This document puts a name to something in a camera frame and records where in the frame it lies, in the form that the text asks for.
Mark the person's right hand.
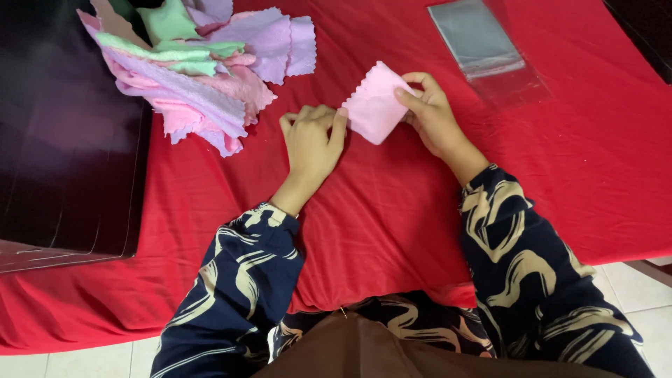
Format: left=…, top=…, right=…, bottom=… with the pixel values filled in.
left=394, top=72, right=471, bottom=160

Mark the person's left hand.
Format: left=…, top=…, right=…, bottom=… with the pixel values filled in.
left=279, top=104, right=349, bottom=196

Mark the pink cleaning cloth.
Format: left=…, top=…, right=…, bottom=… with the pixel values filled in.
left=341, top=61, right=424, bottom=146

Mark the stack of clear plastic sleeves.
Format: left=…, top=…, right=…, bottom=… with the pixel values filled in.
left=427, top=0, right=554, bottom=108

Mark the red tablecloth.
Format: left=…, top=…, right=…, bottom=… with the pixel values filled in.
left=0, top=0, right=672, bottom=356

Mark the pile of pastel cleaning cloths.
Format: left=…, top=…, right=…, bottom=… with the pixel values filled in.
left=77, top=0, right=318, bottom=158

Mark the person's patterned navy top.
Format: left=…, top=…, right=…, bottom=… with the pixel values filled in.
left=268, top=290, right=497, bottom=363

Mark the dark wooden furniture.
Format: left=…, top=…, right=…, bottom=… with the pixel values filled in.
left=603, top=0, right=672, bottom=86

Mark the person's brown headscarf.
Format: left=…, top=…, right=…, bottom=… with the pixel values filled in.
left=251, top=310, right=625, bottom=378

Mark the dark glossy box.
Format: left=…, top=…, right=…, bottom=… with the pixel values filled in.
left=0, top=0, right=154, bottom=274

